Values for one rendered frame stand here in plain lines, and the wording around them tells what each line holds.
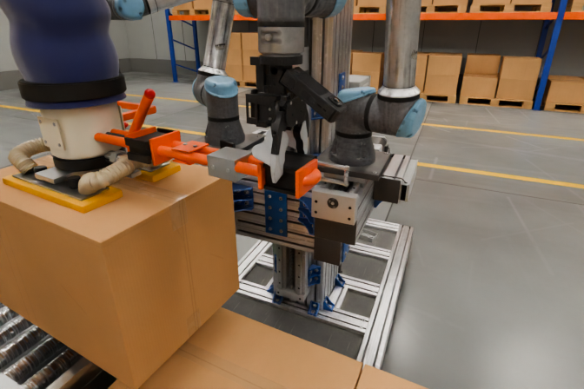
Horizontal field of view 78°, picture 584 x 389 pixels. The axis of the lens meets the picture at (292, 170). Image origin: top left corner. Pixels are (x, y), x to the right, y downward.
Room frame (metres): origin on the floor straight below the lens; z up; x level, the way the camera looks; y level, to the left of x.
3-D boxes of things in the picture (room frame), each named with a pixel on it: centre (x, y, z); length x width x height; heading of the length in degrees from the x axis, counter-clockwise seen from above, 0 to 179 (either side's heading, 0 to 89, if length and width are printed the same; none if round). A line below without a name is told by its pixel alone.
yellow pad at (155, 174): (0.98, 0.48, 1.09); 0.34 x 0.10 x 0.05; 61
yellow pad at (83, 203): (0.82, 0.57, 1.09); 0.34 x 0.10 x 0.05; 61
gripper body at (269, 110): (0.63, 0.02, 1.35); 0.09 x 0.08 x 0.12; 61
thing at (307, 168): (0.61, 0.01, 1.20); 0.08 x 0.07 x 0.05; 61
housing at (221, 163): (0.68, 0.12, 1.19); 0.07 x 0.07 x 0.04; 61
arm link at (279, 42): (0.62, 0.02, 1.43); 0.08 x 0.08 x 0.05
